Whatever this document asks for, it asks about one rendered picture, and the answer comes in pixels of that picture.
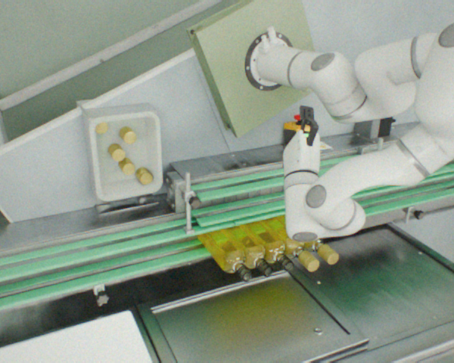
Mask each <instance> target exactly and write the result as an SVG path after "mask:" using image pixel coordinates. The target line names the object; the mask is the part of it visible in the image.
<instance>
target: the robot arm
mask: <svg viewBox="0 0 454 363"><path fill-rule="evenodd" d="M267 30H268V31H269V32H268V34H269V38H266V35H263V36H262V37H261V38H262V41H261V43H260V44H258V46H257V47H256V48H255V50H254V51H253V54H252V56H251V60H250V69H251V72H252V74H253V77H254V78H255V80H256V81H258V83H260V84H262V85H266V86H271V85H276V84H280V85H284V86H287V87H289V88H293V89H296V90H298V91H301V92H310V91H312V90H313V91H314V93H316V95H317V96H318V98H319V100H320V101H321V102H322V103H323V105H324V106H325V109H326V110H327V111H328V113H329V114H330V116H331V117H332V119H333V120H334V121H335V122H336V123H341V124H350V123H356V122H362V121H367V120H373V119H383V118H388V117H392V116H396V115H398V114H400V113H402V112H404V111H405V110H407V109H408V108H409V107H411V105H412V104H413V102H414V112H415V115H416V117H417V119H418V120H419V122H420V123H419V124H418V125H417V126H416V127H415V128H414V129H413V130H411V131H410V132H408V133H407V134H406V135H404V136H403V137H402V138H401V139H398V140H397V141H395V142H394V143H392V145H391V146H389V147H387V148H386V149H384V150H381V151H377V152H372V153H368V154H363V155H360V156H357V157H354V158H350V159H348V160H345V161H343V162H341V163H338V164H336V165H334V166H333V167H331V168H330V169H329V170H328V171H327V172H325V173H324V174H323V175H321V176H320V177H319V160H320V136H319V133H318V130H319V126H318V124H317V122H316V121H315V118H314V109H313V107H308V106H304V105H300V106H299V108H300V121H302V123H301V127H300V131H299V132H296V131H294V130H290V129H285V130H284V143H285V145H284V149H285V151H284V155H283V157H284V162H283V168H284V175H285V176H284V195H285V227H286V233H287V236H288V237H289V238H290V239H292V240H295V241H298V242H310V241H314V240H317V239H319V238H321V237H333V236H344V235H351V234H355V233H356V232H357V231H359V230H360V229H361V228H362V227H363V225H364V223H365V212H364V210H363V208H362V207H361V206H360V205H359V204H358V203H357V202H356V201H355V200H354V199H353V198H350V197H351V196H352V195H354V194H355V193H357V192H359V191H361V190H363V189H365V188H369V187H371V186H376V185H397V186H413V185H416V184H418V183H419V182H421V181H422V180H423V179H425V178H426V177H428V176H429V175H430V174H432V173H433V172H435V171H436V170H438V169H439V168H441V167H442V166H444V165H445V164H447V163H448V162H449V161H450V160H452V159H454V21H453V22H452V23H449V24H447V25H446V26H445V27H444V28H442V30H440V31H439V32H438V33H426V34H423V35H419V36H414V37H411V38H408V39H405V40H402V41H398V42H392V43H388V44H385V45H379V46H378V47H377V48H372V49H369V50H367V51H364V52H363V53H361V54H359V55H358V56H357V58H356V59H355V62H354V69H353V68H352V66H351V64H350V62H349V61H348V60H347V59H346V58H345V57H344V56H343V55H342V54H341V53H340V52H338V51H336V52H334V51H331V52H324V53H319V52H314V51H306V50H302V49H298V48H292V47H288V46H287V44H286V43H285V42H284V41H283V40H281V39H278V37H276V34H275V30H274V27H273V26H270V27H268V29H267ZM354 70H355V71H354ZM418 80H419V84H418V88H417V90H416V87H415V83H414V81H418ZM305 125H307V126H310V131H309V132H307V131H304V129H305ZM304 134H307V135H308V137H306V136H305V135H304Z"/></svg>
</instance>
